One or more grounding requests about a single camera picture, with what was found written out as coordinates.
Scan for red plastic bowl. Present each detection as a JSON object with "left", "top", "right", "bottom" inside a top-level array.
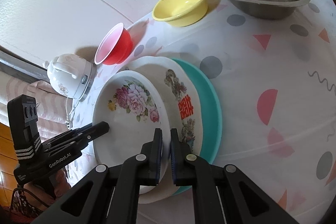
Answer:
[{"left": 94, "top": 23, "right": 133, "bottom": 65}]

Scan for white plate pink flowers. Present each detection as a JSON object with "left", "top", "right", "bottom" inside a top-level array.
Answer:
[{"left": 92, "top": 70, "right": 172, "bottom": 195}]

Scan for teal round plastic plate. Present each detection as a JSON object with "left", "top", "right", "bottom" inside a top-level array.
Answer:
[{"left": 170, "top": 57, "right": 223, "bottom": 196}]

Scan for pink striped bedding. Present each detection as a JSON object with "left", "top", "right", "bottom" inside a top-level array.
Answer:
[{"left": 0, "top": 72, "right": 72, "bottom": 141}]

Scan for white ceramic electric kettle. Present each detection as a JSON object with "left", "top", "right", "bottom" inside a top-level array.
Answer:
[{"left": 43, "top": 53, "right": 96, "bottom": 102}]

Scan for patterned white tablecloth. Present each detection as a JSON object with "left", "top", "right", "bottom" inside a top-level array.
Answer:
[{"left": 65, "top": 0, "right": 336, "bottom": 224}]

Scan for white kettle power cord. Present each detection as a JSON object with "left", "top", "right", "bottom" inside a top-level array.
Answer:
[{"left": 65, "top": 97, "right": 79, "bottom": 130}]

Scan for person's left hand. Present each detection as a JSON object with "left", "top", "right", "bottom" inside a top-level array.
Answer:
[{"left": 24, "top": 169, "right": 71, "bottom": 200}]

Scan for white plate red character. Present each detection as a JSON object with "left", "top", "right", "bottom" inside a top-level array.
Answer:
[{"left": 126, "top": 56, "right": 203, "bottom": 204}]

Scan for yellow plastic bowl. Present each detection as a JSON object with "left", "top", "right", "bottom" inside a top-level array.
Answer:
[{"left": 152, "top": 0, "right": 208, "bottom": 27}]

